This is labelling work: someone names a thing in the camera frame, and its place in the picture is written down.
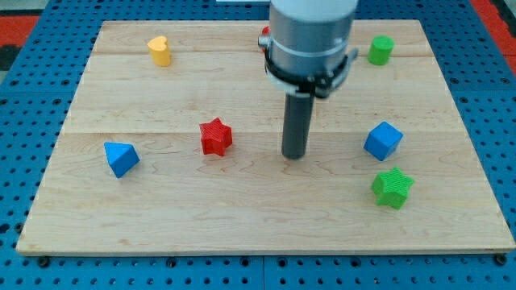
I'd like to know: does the yellow heart block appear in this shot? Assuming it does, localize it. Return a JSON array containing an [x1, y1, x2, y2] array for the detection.
[[148, 35, 171, 67]]

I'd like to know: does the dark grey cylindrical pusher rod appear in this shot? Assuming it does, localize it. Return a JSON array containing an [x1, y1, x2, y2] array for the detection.
[[281, 94, 314, 160]]

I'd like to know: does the green star block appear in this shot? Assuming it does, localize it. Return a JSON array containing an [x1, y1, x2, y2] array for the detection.
[[371, 167, 414, 209]]

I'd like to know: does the blue cube block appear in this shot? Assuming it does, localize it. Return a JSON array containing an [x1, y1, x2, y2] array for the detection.
[[364, 122, 404, 161]]

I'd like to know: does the green cylinder block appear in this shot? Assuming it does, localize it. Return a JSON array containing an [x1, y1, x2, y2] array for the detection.
[[368, 35, 395, 66]]

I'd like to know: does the wooden board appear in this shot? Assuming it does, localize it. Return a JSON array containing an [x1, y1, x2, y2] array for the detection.
[[17, 20, 515, 256]]

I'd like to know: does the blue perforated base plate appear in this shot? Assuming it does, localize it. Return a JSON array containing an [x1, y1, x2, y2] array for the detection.
[[1, 0, 515, 289]]

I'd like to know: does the red star block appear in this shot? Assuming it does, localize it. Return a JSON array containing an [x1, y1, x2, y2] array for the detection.
[[199, 118, 232, 156]]

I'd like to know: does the blue triangle block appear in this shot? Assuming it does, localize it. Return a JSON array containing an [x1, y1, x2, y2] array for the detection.
[[104, 142, 139, 178]]

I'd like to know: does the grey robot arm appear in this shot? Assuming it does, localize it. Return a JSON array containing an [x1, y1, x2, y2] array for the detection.
[[258, 0, 359, 160]]

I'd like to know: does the red block behind arm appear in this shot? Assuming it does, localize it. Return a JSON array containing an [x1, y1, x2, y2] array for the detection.
[[258, 26, 270, 52]]

